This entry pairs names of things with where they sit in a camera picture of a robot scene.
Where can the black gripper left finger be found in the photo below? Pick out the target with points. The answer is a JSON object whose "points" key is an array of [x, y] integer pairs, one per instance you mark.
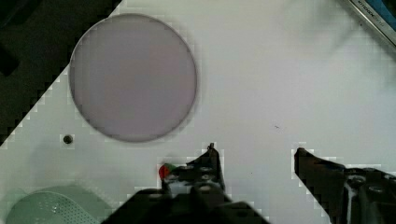
{"points": [[193, 193]]}

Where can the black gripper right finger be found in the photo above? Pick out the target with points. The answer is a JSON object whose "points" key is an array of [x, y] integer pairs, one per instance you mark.
{"points": [[348, 195]]}

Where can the red toy strawberry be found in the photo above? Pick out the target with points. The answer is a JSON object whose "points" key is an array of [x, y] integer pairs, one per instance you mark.
{"points": [[165, 170]]}

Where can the round grey plate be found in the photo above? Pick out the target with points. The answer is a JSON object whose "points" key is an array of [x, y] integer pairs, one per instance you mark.
{"points": [[133, 78]]}

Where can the green perforated colander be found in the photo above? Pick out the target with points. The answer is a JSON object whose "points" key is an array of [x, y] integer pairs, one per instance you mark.
{"points": [[56, 205]]}

